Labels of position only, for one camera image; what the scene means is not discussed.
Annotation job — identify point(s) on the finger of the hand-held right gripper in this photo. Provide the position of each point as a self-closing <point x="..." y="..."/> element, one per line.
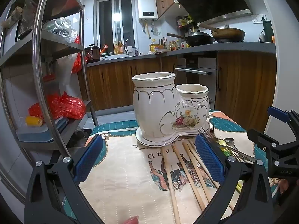
<point x="278" y="114"/>
<point x="262" y="140"/>

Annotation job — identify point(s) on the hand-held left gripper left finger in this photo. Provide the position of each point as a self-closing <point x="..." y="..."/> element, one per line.
<point x="90" y="158"/>

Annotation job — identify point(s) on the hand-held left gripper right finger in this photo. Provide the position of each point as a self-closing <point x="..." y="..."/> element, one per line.
<point x="209" y="158"/>

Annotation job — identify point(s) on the metal fork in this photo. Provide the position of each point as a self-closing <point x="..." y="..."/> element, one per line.
<point x="211" y="126"/>
<point x="205" y="136"/>

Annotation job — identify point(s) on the metal spoon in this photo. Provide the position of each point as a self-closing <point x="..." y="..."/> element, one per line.
<point x="229" y="141"/>

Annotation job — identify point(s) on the white floral ceramic utensil holder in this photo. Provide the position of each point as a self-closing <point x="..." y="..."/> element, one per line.
<point x="151" y="107"/>

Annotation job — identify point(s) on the person's right hand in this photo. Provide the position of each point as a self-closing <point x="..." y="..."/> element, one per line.
<point x="283" y="186"/>

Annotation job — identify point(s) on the person's left hand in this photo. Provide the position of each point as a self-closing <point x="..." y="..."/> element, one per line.
<point x="132" y="220"/>

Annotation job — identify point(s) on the dark bag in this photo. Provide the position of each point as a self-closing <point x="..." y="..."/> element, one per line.
<point x="80" y="136"/>

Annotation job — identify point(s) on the printed tablecloth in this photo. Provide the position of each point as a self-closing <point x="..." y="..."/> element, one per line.
<point x="121" y="172"/>

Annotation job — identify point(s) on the wooden base cabinet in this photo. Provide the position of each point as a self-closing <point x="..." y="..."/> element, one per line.
<point x="116" y="81"/>
<point x="243" y="86"/>

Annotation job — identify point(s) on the stack of blue trays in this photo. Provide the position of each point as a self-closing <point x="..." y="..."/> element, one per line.
<point x="39" y="133"/>

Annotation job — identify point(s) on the red plastic bag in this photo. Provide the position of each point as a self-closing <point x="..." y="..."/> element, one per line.
<point x="63" y="107"/>
<point x="76" y="60"/>

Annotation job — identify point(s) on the yellow packet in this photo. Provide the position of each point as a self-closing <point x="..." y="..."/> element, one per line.
<point x="33" y="120"/>

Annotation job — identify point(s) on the grey kitchen countertop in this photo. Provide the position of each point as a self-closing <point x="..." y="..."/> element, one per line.
<point x="233" y="45"/>

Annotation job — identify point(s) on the built-in oven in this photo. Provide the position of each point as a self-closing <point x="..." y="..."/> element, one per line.
<point x="198" y="70"/>

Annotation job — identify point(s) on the white plastic bag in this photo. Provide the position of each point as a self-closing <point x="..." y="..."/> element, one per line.
<point x="65" y="70"/>

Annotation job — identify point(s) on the brown wok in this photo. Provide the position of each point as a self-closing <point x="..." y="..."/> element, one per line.
<point x="230" y="33"/>

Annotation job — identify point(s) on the dark rice cooker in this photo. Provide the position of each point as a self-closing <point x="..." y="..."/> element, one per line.
<point x="92" y="54"/>

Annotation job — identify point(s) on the black wok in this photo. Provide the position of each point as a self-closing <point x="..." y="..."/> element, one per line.
<point x="199" y="39"/>

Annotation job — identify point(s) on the cooking oil bottles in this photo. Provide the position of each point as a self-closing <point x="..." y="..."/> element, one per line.
<point x="118" y="47"/>

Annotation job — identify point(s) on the row of seasoning bottles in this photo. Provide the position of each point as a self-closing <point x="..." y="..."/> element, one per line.
<point x="176" y="45"/>

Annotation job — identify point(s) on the sink faucet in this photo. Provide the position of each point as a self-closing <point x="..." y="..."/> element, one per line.
<point x="127" y="46"/>

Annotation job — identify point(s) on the metal shelf rack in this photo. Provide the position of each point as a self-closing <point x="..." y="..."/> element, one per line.
<point x="38" y="51"/>

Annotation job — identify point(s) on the yellow container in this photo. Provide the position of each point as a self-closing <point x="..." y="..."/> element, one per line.
<point x="153" y="48"/>

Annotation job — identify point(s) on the clear plastic bag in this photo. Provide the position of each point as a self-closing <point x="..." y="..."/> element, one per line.
<point x="60" y="29"/>

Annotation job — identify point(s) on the black range hood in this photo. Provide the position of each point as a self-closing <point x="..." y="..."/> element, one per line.
<point x="210" y="0"/>

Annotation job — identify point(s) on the window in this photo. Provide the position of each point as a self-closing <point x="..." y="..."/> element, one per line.
<point x="116" y="23"/>

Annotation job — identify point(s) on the white water heater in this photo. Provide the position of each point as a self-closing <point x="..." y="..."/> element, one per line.
<point x="147" y="7"/>

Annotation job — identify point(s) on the wall socket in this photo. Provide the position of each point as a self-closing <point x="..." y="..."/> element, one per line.
<point x="259" y="18"/>

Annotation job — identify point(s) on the wall spice shelf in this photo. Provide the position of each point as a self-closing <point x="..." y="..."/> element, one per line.
<point x="186" y="24"/>

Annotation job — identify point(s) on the wooden wall cabinet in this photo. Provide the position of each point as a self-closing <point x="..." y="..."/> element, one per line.
<point x="164" y="0"/>

